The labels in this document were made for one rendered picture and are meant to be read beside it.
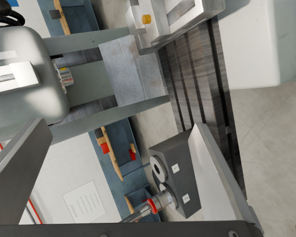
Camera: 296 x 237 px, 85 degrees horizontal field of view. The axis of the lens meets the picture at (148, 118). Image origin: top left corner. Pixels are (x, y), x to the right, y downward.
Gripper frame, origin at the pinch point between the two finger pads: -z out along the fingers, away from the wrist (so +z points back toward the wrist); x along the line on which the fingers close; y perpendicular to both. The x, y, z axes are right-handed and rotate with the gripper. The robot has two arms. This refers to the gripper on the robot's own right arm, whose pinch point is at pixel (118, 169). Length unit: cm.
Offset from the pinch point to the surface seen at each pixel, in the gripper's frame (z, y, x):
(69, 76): -31.7, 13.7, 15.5
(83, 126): -50, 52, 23
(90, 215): -136, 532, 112
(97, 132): -261, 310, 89
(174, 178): -16.7, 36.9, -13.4
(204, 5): -34.8, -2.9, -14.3
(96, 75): -68, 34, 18
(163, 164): -20.4, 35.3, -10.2
